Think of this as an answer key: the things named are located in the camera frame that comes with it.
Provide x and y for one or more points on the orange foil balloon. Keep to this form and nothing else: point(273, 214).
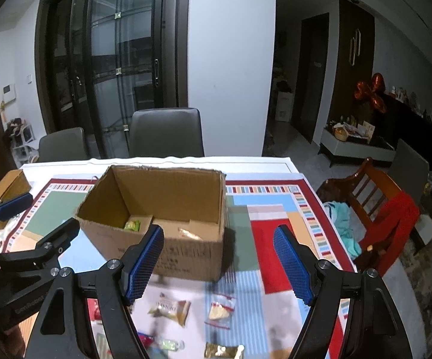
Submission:
point(369, 93)

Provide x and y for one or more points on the gold snack packet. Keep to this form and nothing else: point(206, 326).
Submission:
point(219, 351)

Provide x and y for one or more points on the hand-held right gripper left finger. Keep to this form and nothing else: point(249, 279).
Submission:
point(145, 265)

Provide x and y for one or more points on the dark sideboard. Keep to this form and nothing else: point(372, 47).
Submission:
point(406, 119)

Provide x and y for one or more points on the white low cabinet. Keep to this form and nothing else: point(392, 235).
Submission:
point(354, 151)

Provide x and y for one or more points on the grey upholstered chair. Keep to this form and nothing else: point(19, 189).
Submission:
point(410, 164)

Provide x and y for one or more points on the white paper bag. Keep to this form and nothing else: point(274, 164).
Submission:
point(284, 106)

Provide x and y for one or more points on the clear snack packet red trim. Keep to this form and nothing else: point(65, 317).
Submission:
point(219, 311)

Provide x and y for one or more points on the dark framed glass doors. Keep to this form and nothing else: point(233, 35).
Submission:
point(107, 63)

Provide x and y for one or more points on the small grey dining chair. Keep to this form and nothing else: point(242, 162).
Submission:
point(62, 144)

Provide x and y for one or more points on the brown wooden chair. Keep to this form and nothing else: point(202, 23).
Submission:
point(372, 190)

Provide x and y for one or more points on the red cloth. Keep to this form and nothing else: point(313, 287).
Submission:
point(399, 217)

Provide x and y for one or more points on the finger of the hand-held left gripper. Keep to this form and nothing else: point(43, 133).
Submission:
point(14, 205)
point(60, 237)

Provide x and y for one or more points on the white shelf rack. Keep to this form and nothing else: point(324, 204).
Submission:
point(21, 146)

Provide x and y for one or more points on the pale green candy packet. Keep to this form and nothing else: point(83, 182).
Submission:
point(171, 344)

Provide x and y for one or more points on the green snack packet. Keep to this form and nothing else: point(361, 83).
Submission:
point(132, 226)

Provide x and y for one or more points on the white wall intercom panel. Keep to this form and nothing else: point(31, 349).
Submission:
point(9, 92)

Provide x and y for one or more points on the basket of small goods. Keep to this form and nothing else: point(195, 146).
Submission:
point(341, 132)

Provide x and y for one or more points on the plain dark door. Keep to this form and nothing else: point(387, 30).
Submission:
point(309, 82)

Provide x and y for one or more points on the cream snack packet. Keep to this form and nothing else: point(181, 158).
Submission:
point(171, 309)

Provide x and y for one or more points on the cardboard box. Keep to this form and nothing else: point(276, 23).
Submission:
point(189, 261)

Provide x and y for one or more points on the teal cloth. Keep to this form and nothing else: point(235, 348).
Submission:
point(341, 217)

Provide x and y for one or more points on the wide grey dining chair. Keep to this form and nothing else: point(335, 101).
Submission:
point(167, 134)

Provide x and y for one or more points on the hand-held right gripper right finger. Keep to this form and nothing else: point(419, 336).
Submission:
point(294, 269)

